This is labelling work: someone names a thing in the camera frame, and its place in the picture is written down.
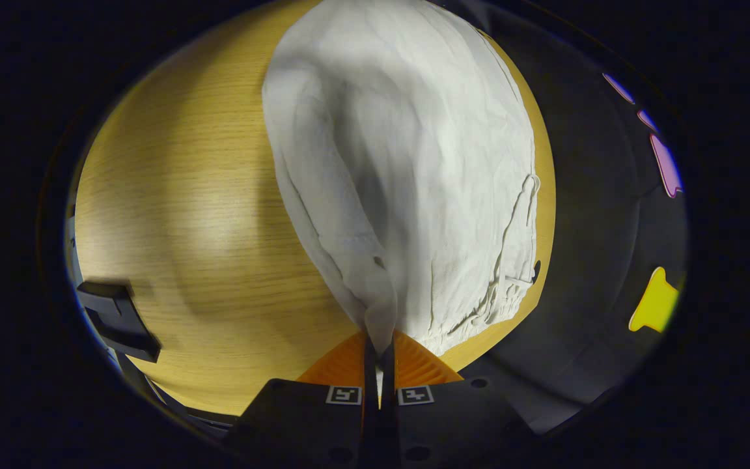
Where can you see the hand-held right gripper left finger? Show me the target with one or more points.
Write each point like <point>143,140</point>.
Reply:
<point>310,423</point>

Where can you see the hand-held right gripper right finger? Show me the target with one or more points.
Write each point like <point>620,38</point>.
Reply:
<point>453,423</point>

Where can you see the white jeans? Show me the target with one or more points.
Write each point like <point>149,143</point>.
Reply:
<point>414,163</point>

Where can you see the black backdrop cloth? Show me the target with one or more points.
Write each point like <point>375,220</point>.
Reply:
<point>583,260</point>

